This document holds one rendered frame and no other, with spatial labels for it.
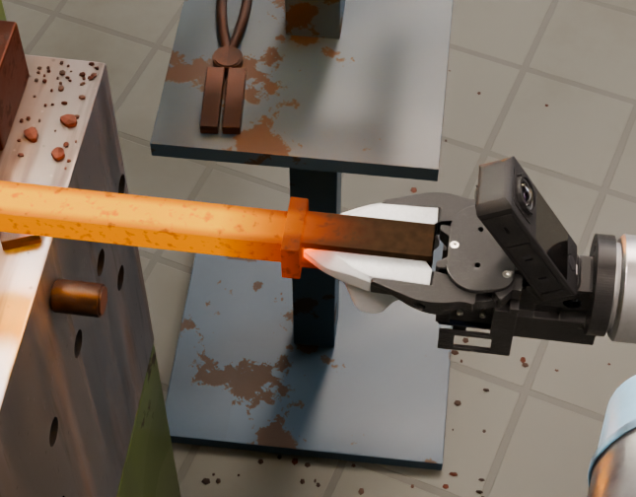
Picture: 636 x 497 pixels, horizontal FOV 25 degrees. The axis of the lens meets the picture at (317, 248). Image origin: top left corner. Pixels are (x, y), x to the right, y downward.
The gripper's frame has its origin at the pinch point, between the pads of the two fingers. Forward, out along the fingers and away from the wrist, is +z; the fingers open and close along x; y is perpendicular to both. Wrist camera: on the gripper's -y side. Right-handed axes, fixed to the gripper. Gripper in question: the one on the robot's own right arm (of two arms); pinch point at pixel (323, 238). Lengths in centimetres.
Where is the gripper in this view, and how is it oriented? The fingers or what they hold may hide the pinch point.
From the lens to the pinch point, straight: 100.0
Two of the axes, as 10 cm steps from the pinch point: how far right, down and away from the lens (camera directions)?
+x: 1.4, -8.1, 5.7
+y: 0.1, 5.8, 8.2
